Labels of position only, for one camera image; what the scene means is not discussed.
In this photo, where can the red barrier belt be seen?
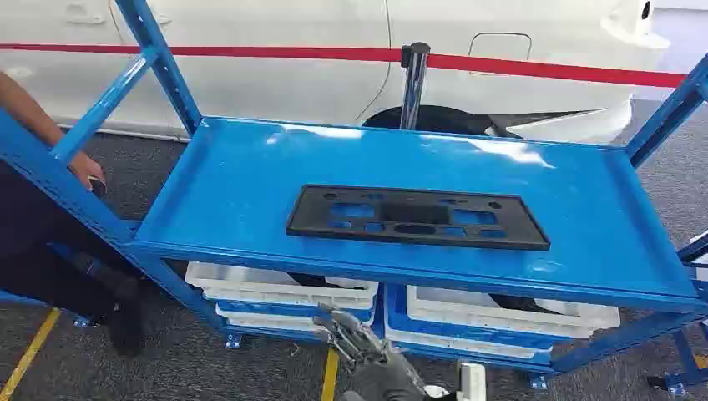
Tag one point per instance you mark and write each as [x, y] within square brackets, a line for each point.
[249, 53]

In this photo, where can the person's hand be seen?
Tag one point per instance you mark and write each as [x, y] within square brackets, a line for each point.
[88, 169]

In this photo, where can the person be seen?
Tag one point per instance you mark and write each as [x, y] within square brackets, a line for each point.
[33, 249]

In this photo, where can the blue metal shelving rack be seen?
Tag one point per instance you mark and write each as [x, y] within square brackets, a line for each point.
[232, 188]

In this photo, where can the chrome stanchion post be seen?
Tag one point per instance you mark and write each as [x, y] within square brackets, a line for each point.
[414, 83]

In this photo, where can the white car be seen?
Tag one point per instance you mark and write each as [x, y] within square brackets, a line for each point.
[276, 83]

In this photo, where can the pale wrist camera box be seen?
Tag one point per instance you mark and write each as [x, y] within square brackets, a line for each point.
[473, 382]

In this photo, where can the white plastic bin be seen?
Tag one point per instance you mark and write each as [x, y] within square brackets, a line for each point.
[260, 321]
[442, 343]
[249, 285]
[459, 315]

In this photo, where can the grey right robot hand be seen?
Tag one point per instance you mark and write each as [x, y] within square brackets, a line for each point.
[381, 371]

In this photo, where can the blue plastic bin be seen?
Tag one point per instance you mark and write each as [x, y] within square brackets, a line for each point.
[276, 310]
[395, 310]

